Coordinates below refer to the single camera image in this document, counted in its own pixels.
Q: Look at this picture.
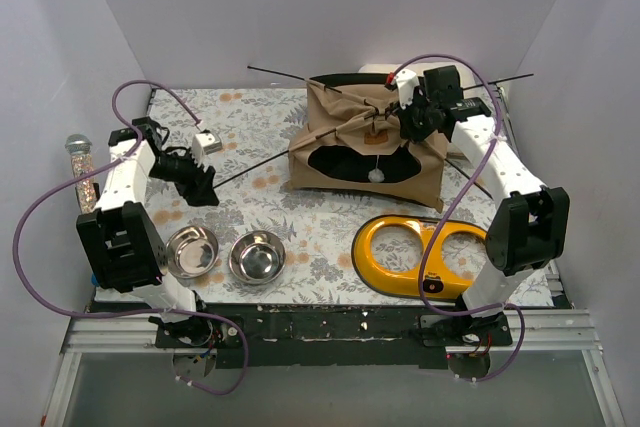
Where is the beige fabric pet tent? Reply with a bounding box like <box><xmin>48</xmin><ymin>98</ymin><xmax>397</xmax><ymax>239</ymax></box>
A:
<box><xmin>288</xmin><ymin>73</ymin><xmax>448</xmax><ymax>212</ymax></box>

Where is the cream fluffy pillow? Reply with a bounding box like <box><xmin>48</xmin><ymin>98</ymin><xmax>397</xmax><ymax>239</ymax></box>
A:
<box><xmin>358</xmin><ymin>60</ymin><xmax>476</xmax><ymax>88</ymax></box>

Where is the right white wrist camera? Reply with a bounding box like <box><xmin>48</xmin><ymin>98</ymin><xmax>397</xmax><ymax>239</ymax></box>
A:
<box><xmin>385</xmin><ymin>69</ymin><xmax>420</xmax><ymax>110</ymax></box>

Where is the right steel bowl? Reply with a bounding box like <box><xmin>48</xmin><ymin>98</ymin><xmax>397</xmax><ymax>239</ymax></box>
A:
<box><xmin>228</xmin><ymin>230</ymin><xmax>286</xmax><ymax>286</ymax></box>

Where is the aluminium frame rail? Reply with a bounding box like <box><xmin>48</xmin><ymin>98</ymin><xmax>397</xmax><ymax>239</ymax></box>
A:
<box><xmin>40</xmin><ymin>309</ymin><xmax>625</xmax><ymax>426</ymax></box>

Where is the yellow double bowl holder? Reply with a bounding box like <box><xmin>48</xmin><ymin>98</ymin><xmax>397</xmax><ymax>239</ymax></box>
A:
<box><xmin>351</xmin><ymin>215</ymin><xmax>486</xmax><ymax>301</ymax></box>

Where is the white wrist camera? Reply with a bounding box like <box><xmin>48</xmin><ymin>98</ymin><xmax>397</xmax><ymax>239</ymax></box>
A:
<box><xmin>385</xmin><ymin>69</ymin><xmax>420</xmax><ymax>110</ymax></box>
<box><xmin>191</xmin><ymin>131</ymin><xmax>223</xmax><ymax>159</ymax></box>

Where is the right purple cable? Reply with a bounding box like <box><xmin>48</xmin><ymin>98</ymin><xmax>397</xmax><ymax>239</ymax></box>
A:
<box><xmin>392</xmin><ymin>52</ymin><xmax>526</xmax><ymax>384</ymax></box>

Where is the steel bowl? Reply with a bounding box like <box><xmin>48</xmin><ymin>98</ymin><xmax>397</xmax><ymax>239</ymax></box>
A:
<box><xmin>165</xmin><ymin>226</ymin><xmax>219</xmax><ymax>279</ymax></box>
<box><xmin>228</xmin><ymin>230</ymin><xmax>286</xmax><ymax>286</ymax></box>

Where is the black tent pole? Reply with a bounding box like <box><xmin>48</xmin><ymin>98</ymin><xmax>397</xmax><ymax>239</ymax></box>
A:
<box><xmin>216</xmin><ymin>72</ymin><xmax>535</xmax><ymax>189</ymax></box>
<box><xmin>246</xmin><ymin>64</ymin><xmax>496</xmax><ymax>198</ymax></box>

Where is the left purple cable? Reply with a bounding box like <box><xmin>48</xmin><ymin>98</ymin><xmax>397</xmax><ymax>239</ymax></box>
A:
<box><xmin>11</xmin><ymin>79</ymin><xmax>250</xmax><ymax>396</ymax></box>

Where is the left steel bowl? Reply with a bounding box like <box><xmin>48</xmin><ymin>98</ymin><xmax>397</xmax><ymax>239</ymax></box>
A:
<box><xmin>165</xmin><ymin>226</ymin><xmax>219</xmax><ymax>279</ymax></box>

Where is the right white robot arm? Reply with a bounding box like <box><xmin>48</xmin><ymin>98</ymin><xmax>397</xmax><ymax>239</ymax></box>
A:
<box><xmin>388</xmin><ymin>66</ymin><xmax>570</xmax><ymax>345</ymax></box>

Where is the floral table mat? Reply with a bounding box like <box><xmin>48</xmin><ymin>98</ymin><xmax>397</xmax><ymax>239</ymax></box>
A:
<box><xmin>94</xmin><ymin>86</ymin><xmax>556</xmax><ymax>308</ymax></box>

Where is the glitter toy microphone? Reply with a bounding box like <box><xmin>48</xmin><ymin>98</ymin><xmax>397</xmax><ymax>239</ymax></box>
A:
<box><xmin>65</xmin><ymin>134</ymin><xmax>98</xmax><ymax>214</ymax></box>

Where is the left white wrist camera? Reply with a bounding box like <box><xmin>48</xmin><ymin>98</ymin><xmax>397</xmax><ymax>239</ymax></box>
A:
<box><xmin>191</xmin><ymin>131</ymin><xmax>223</xmax><ymax>159</ymax></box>

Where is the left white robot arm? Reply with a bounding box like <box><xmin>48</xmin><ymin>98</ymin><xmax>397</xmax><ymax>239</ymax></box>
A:
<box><xmin>76</xmin><ymin>117</ymin><xmax>222</xmax><ymax>347</ymax></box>

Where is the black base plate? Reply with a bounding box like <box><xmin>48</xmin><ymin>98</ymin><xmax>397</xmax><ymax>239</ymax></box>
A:
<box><xmin>87</xmin><ymin>299</ymin><xmax>574</xmax><ymax>371</ymax></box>

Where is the purple cable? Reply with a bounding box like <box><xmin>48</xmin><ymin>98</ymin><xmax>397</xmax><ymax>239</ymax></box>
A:
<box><xmin>11</xmin><ymin>79</ymin><xmax>250</xmax><ymax>396</ymax></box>
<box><xmin>392</xmin><ymin>52</ymin><xmax>526</xmax><ymax>384</ymax></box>

